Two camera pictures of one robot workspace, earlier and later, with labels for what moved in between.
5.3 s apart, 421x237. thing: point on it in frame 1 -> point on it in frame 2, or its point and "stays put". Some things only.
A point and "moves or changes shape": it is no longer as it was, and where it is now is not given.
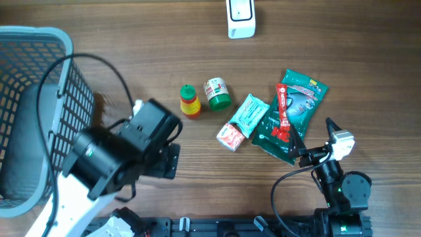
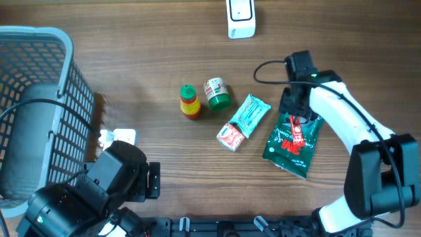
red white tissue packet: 230,136 stays put
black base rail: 183,226 stays put
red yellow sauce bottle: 190,105 stays put
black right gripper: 298,149 -> 285,103
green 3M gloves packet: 304,97 moves or changes shape
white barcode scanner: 241,18 stays put
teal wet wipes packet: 250,114 stays put
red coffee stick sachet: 282,94 -> 298,137
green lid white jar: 217,93 stays put
